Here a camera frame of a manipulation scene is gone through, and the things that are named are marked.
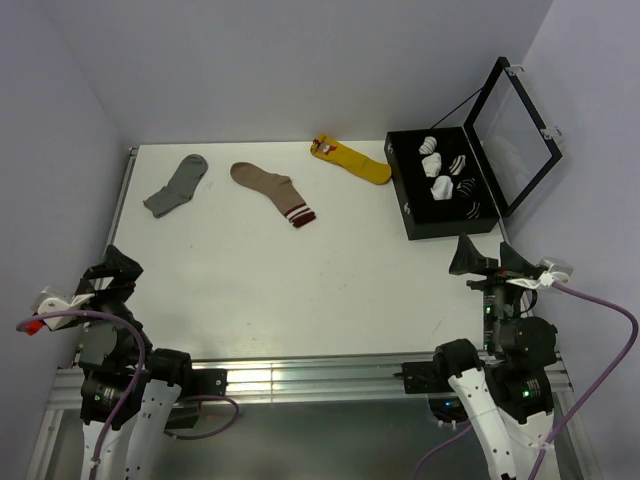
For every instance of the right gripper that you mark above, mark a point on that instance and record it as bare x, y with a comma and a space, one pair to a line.
467, 256

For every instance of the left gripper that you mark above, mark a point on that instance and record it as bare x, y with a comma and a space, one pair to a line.
120, 264

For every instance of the tan sock with red cuff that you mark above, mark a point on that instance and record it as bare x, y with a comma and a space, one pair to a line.
278, 189

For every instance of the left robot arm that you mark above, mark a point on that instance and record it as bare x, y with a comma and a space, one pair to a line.
129, 387

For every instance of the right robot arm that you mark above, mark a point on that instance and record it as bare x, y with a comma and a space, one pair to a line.
509, 403

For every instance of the dark striped rolled sock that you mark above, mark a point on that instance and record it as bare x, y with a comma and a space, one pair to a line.
473, 210

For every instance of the black striped rolled sock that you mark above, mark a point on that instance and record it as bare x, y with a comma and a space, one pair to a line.
466, 188

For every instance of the black display box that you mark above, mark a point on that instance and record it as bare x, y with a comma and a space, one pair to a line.
423, 217

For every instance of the white rolled sock front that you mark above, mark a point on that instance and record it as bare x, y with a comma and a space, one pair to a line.
442, 188

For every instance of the black white rolled sock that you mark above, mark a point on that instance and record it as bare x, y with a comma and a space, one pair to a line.
457, 165

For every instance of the grey sock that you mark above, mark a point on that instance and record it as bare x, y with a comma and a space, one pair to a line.
180, 188

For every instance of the glass box lid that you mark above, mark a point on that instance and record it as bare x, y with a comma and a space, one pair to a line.
514, 147

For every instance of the white striped rolled sock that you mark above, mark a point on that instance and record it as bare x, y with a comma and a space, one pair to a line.
428, 146

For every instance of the yellow sock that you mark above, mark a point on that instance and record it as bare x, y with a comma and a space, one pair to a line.
329, 150

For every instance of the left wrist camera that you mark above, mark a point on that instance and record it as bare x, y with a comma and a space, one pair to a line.
51, 301

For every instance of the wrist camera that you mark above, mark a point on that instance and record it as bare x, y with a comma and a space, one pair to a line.
552, 267
51, 301

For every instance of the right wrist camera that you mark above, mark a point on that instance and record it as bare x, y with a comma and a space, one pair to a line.
552, 267

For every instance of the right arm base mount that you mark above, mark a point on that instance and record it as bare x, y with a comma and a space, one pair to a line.
418, 377

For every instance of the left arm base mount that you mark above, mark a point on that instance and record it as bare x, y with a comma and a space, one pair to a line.
212, 382

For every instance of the aluminium frame rail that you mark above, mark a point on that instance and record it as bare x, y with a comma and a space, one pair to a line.
314, 379

